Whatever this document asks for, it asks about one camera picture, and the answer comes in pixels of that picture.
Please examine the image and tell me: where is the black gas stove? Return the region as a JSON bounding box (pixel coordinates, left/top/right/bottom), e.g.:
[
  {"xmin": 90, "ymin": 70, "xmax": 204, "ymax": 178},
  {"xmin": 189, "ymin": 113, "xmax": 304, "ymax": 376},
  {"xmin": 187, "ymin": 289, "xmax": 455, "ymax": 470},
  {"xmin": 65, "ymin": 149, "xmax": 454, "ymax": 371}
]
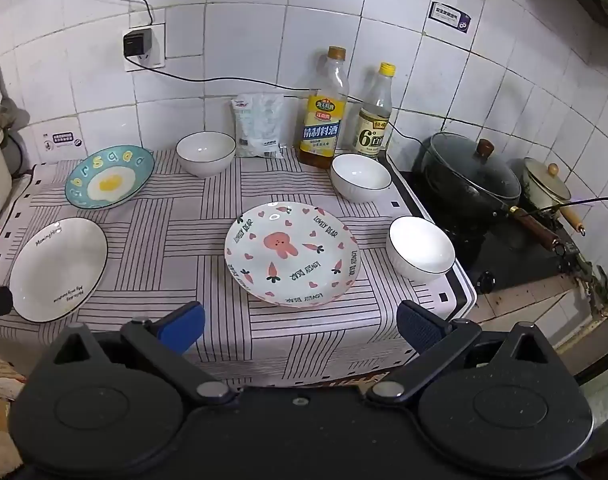
[{"xmin": 399, "ymin": 170, "xmax": 592, "ymax": 295}]

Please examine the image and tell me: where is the cream pot lid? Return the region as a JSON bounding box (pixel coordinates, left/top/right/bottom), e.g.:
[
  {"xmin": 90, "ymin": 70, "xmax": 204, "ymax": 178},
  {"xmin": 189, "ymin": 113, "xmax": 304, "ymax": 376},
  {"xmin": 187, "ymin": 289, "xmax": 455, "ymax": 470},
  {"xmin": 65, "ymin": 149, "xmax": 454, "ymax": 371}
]
[{"xmin": 524, "ymin": 157, "xmax": 572, "ymax": 202}]

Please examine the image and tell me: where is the white plate with black lettering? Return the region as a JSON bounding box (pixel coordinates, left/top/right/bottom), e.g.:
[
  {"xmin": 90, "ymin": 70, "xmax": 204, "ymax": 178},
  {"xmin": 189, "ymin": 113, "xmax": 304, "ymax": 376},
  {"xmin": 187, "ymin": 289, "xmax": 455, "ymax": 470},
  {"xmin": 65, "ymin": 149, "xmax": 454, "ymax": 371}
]
[{"xmin": 9, "ymin": 217, "xmax": 109, "ymax": 323}]

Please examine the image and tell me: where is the rusty metal pipe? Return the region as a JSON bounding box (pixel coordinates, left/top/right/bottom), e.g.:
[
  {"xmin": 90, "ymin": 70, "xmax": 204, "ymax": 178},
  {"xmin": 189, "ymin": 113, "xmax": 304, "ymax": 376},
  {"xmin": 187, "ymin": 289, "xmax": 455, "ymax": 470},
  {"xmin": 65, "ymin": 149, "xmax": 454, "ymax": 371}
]
[{"xmin": 571, "ymin": 252, "xmax": 608, "ymax": 318}]

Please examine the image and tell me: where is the glass wok lid brown knob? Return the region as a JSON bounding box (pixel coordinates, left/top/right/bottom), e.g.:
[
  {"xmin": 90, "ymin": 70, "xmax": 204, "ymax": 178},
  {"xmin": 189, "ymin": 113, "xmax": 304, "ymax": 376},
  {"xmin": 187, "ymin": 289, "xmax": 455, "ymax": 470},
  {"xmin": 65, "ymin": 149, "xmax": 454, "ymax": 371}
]
[{"xmin": 429, "ymin": 132, "xmax": 522, "ymax": 202}]

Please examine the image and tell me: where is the pink rabbit carrot plate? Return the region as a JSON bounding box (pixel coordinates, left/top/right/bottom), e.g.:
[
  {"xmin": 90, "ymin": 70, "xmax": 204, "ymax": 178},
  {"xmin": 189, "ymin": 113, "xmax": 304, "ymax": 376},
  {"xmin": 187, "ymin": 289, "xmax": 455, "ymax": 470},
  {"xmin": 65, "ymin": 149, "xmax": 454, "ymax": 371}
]
[{"xmin": 224, "ymin": 201, "xmax": 361, "ymax": 307}]

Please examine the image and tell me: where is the white salt bag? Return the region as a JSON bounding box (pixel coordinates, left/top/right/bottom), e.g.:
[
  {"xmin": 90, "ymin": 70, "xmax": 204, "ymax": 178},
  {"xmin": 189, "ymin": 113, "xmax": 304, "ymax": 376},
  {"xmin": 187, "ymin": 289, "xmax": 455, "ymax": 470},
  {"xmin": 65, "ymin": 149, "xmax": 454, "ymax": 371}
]
[{"xmin": 231, "ymin": 94, "xmax": 285, "ymax": 159}]

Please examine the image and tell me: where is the teal fried egg plate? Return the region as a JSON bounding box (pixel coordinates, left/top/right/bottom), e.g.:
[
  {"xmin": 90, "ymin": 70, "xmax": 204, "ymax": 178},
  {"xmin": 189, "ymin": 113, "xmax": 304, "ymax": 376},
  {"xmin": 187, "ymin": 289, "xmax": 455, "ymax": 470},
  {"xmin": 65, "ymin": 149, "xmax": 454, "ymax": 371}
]
[{"xmin": 65, "ymin": 145, "xmax": 155, "ymax": 211}]

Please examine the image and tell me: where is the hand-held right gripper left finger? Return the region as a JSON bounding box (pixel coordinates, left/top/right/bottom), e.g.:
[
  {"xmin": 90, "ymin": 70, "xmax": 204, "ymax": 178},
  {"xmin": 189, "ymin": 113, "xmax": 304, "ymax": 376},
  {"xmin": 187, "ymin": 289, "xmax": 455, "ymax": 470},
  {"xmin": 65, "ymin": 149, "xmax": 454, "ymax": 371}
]
[{"xmin": 49, "ymin": 301, "xmax": 237, "ymax": 407}]

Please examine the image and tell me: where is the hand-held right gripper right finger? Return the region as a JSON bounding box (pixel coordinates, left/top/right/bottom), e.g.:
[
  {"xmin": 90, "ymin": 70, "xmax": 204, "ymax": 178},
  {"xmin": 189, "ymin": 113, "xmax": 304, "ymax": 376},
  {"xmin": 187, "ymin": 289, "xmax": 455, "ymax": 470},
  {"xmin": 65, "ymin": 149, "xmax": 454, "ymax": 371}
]
[{"xmin": 366, "ymin": 300, "xmax": 559, "ymax": 407}]

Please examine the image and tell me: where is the white wall socket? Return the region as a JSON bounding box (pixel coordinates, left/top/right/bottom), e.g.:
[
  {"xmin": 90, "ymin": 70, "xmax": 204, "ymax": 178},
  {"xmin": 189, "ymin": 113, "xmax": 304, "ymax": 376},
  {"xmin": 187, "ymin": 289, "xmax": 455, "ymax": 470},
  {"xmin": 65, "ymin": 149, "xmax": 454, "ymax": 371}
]
[{"xmin": 123, "ymin": 22, "xmax": 167, "ymax": 72}]

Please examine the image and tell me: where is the yellow label cooking wine bottle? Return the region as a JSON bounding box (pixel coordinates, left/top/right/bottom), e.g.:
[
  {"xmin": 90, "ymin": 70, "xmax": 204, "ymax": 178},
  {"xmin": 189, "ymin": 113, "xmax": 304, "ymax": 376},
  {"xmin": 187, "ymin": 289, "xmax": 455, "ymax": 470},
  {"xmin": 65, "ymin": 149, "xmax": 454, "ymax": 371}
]
[{"xmin": 298, "ymin": 46, "xmax": 351, "ymax": 170}]

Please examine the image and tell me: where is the black power adapter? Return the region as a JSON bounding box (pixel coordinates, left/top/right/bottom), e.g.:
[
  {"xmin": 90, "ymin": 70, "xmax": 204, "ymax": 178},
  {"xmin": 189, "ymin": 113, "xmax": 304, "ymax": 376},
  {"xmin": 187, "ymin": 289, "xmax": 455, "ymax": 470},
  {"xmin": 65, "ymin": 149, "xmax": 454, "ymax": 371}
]
[{"xmin": 123, "ymin": 30, "xmax": 153, "ymax": 59}]

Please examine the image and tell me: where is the white wall sticker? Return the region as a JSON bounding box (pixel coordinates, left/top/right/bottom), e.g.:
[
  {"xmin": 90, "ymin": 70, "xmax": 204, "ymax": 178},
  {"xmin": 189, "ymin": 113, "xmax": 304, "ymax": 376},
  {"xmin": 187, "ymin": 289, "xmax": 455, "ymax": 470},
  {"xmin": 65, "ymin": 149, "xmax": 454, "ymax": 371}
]
[{"xmin": 42, "ymin": 131, "xmax": 81, "ymax": 152}]

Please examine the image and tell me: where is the dark wall sticker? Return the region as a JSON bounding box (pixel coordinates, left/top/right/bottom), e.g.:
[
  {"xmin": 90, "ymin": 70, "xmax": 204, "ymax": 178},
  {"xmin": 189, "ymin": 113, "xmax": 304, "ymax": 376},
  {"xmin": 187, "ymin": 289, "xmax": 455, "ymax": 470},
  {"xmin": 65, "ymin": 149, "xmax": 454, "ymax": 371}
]
[{"xmin": 430, "ymin": 1, "xmax": 472, "ymax": 36}]

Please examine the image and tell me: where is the clear vinegar bottle yellow cap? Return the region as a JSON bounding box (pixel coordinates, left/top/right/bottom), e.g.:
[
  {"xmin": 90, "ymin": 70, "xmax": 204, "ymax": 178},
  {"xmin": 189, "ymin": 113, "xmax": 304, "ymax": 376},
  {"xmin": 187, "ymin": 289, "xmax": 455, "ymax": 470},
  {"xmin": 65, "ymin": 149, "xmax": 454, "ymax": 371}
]
[{"xmin": 353, "ymin": 62, "xmax": 397, "ymax": 159}]

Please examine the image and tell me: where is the cream enamel pot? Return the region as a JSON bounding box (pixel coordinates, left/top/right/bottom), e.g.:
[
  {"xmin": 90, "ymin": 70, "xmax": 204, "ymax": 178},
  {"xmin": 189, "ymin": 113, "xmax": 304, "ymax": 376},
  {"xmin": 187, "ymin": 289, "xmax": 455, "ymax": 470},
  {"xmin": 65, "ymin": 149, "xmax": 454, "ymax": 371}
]
[{"xmin": 521, "ymin": 157, "xmax": 587, "ymax": 236}]

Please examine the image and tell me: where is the white bowl with dark rim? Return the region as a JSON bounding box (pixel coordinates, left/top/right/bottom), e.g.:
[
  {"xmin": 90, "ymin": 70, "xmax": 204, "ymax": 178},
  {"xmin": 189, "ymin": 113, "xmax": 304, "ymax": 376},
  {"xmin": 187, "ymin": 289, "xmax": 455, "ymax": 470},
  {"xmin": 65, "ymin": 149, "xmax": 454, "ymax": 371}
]
[
  {"xmin": 330, "ymin": 153, "xmax": 393, "ymax": 204},
  {"xmin": 386, "ymin": 215, "xmax": 456, "ymax": 282},
  {"xmin": 176, "ymin": 131, "xmax": 237, "ymax": 178}
]

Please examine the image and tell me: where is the black wok with wooden handle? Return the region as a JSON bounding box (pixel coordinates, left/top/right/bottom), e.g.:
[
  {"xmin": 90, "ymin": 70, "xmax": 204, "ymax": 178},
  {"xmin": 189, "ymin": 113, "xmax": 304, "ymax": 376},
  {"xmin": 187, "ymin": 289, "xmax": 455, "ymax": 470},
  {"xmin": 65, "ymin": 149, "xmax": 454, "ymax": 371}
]
[{"xmin": 420, "ymin": 132, "xmax": 562, "ymax": 256}]

